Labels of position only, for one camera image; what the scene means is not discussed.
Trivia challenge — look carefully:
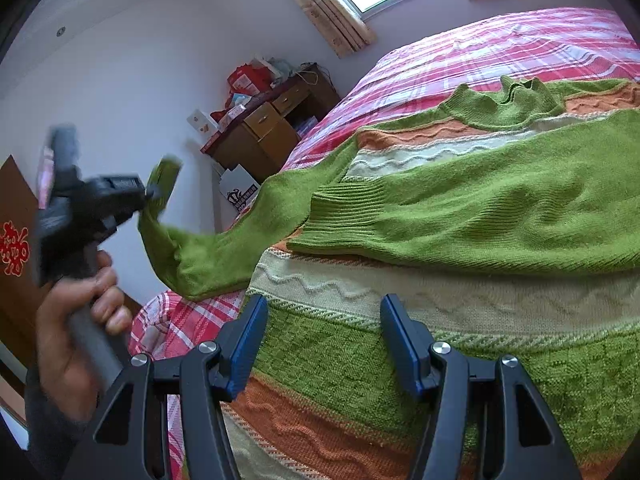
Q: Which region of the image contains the pink plaid bed sheet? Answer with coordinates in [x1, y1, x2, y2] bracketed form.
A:
[127, 7, 640, 480]

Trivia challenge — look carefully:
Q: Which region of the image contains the wooden desk with drawers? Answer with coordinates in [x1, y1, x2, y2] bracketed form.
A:
[200, 62, 342, 183]

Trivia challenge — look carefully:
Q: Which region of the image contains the red gift bag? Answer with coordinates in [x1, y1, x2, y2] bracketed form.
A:
[227, 62, 273, 98]

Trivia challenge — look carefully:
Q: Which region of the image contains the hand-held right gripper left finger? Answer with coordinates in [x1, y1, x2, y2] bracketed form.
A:
[62, 294, 271, 480]

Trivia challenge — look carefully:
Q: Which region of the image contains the green striped knit sweater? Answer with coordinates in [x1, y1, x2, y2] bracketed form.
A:
[137, 75, 640, 480]

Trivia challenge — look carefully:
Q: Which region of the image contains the person's left forearm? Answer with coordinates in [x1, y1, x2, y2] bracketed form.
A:
[24, 365, 96, 480]

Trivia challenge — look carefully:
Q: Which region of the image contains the red paper door decoration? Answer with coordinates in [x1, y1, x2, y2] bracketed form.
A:
[0, 220, 31, 277]

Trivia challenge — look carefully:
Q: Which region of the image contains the white paper bag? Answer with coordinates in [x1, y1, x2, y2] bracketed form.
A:
[218, 165, 261, 217]

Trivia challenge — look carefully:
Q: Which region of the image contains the person's left hand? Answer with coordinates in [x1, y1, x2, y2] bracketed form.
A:
[35, 250, 134, 421]

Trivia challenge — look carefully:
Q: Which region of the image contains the brown wooden door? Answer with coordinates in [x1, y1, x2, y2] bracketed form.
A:
[0, 155, 146, 401]

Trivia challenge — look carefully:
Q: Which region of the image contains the small white box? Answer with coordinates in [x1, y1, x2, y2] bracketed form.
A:
[186, 108, 221, 136]

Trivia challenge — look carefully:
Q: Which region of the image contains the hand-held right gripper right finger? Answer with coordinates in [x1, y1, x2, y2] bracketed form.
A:
[380, 294, 583, 480]

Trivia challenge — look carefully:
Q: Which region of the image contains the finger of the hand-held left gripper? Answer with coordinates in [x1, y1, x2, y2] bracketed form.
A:
[137, 177, 164, 206]

